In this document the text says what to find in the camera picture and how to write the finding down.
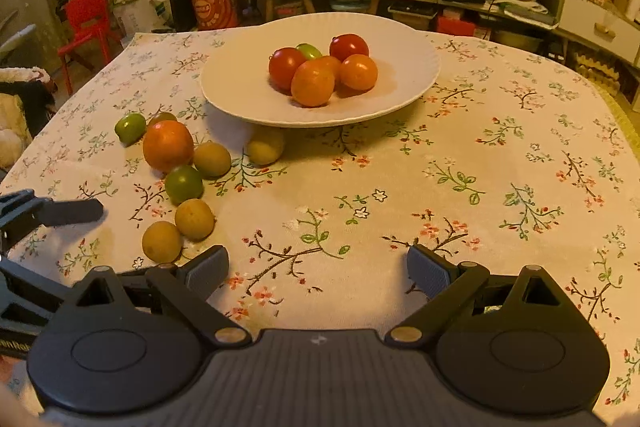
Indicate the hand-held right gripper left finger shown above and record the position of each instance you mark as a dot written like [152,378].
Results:
[207,267]

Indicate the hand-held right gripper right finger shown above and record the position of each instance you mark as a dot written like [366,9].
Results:
[430,269]

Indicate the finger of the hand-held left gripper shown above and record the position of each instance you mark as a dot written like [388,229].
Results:
[75,211]
[30,284]

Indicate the yellow longan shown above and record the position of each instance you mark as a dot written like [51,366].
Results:
[195,219]
[265,149]
[211,159]
[161,241]

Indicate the large orange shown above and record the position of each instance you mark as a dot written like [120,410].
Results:
[167,146]

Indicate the brownish green tomato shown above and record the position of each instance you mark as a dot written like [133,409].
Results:
[161,118]

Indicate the white ribbed plate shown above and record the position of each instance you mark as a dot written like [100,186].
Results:
[240,77]

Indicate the orange tomato mid-left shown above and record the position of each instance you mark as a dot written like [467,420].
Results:
[358,72]

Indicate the orange tomato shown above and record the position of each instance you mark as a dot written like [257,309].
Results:
[313,83]

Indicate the red tomato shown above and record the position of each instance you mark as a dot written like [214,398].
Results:
[348,48]
[286,68]

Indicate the small orange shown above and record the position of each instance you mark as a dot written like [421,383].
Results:
[330,63]

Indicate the fluffy white cushion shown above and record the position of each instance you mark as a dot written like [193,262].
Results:
[10,127]

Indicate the grey chair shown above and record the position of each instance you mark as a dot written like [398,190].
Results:
[17,39]

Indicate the red plastic chair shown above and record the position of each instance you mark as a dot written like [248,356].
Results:
[87,19]

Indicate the white plastic bag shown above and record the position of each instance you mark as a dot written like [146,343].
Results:
[140,14]

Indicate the black chair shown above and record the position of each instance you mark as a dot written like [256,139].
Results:
[177,2]

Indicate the red box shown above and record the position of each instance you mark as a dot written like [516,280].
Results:
[455,26]

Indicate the orange printed bag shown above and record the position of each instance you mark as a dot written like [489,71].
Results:
[210,2]

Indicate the yellow fringed cloth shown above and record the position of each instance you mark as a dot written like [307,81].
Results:
[620,107]

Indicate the long low cabinet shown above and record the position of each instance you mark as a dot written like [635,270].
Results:
[580,14]

